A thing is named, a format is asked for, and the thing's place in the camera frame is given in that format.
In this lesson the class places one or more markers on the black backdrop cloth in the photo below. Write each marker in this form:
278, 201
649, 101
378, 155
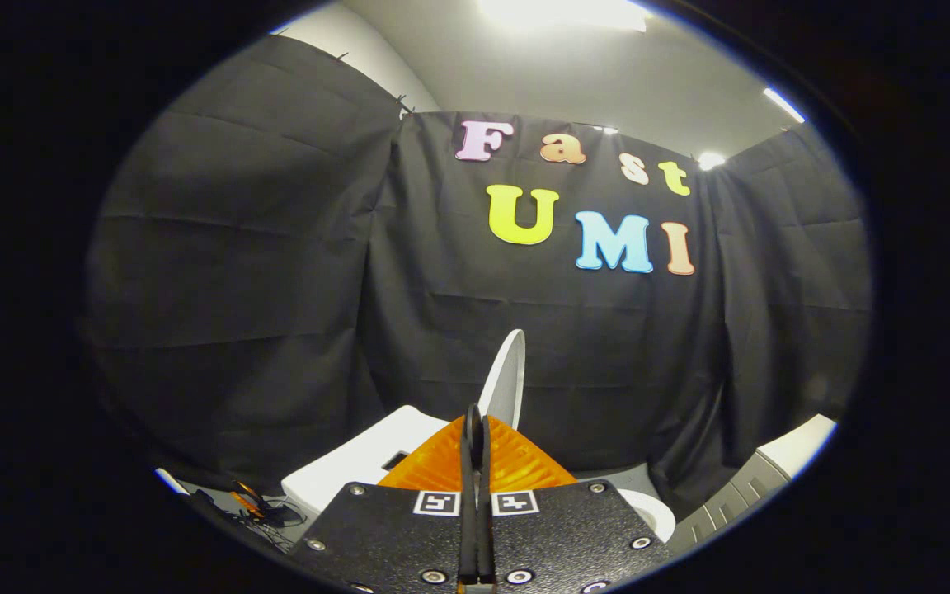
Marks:
277, 289

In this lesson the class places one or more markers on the large ceiling light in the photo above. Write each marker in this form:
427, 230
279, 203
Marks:
562, 12

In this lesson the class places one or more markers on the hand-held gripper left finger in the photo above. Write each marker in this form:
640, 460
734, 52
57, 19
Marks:
409, 536

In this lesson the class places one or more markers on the strip ceiling light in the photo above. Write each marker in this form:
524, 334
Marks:
783, 105

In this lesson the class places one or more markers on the white toilet lid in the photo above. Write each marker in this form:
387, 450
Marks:
506, 379

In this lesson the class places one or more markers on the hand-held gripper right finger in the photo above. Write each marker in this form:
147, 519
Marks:
549, 536

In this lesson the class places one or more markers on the white drawer cabinet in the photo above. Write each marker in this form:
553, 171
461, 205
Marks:
797, 450

